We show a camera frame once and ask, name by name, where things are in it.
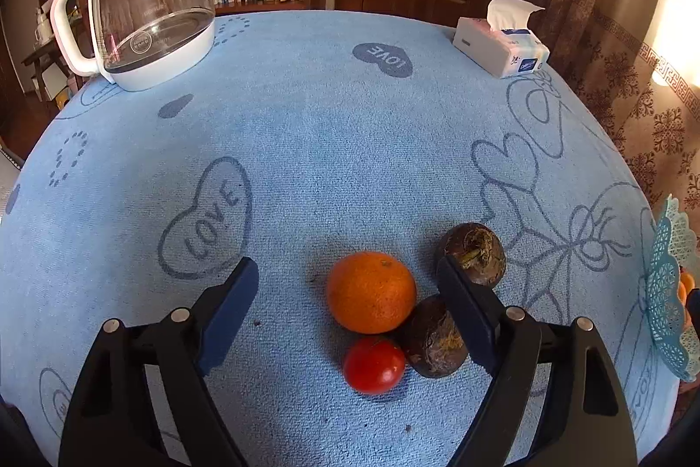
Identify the large orange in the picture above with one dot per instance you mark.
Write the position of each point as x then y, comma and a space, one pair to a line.
686, 284

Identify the small red tomato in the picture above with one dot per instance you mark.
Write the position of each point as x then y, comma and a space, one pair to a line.
373, 366

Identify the white tissue box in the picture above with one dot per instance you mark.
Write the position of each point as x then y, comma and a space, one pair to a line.
492, 48

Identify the patterned brown curtain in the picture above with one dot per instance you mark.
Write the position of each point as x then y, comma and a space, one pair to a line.
601, 62

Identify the light blue plastic basket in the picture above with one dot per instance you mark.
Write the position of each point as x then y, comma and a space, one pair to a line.
664, 281

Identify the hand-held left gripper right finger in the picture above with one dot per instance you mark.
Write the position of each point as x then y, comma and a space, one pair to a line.
470, 319

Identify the small wooden side table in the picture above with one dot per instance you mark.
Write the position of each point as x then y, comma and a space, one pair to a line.
41, 56

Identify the dark brown wrinkled passion fruit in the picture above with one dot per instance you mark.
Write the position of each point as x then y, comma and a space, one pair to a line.
481, 248
432, 335

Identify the white bottle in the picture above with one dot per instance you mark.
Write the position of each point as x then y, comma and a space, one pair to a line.
44, 28

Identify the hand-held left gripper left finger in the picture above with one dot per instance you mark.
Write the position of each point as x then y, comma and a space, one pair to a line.
229, 314

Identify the blue printed tablecloth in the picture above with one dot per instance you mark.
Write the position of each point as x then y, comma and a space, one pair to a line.
328, 144

